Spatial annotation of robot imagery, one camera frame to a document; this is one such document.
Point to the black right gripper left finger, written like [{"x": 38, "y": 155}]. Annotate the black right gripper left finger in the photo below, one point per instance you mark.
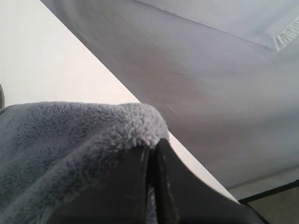
[{"x": 120, "y": 199}]

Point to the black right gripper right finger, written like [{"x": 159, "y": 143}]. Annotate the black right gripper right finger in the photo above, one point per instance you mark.
[{"x": 182, "y": 198}]

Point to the grey fluffy towel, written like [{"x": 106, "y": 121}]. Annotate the grey fluffy towel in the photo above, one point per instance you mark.
[{"x": 50, "y": 152}]

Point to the grey backdrop sheet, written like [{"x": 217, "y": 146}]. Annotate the grey backdrop sheet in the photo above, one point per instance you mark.
[{"x": 233, "y": 104}]

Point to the round stainless steel plate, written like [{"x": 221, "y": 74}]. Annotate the round stainless steel plate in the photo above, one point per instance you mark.
[{"x": 2, "y": 99}]

